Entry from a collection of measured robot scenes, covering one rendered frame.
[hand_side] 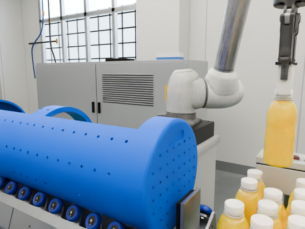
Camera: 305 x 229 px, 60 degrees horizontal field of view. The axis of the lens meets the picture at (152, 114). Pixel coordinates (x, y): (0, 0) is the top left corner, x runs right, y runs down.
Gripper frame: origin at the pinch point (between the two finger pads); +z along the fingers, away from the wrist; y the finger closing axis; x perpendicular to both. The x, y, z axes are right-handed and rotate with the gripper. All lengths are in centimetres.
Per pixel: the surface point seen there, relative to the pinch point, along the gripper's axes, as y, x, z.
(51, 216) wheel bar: 24, -56, 40
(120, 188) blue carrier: 27.4, -27.5, 22.6
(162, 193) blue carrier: 20.1, -21.3, 25.1
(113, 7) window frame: -272, -279, -102
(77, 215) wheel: 24, -45, 36
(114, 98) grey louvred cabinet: -143, -173, 26
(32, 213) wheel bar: 25, -64, 41
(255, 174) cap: -1.7, -5.4, 24.6
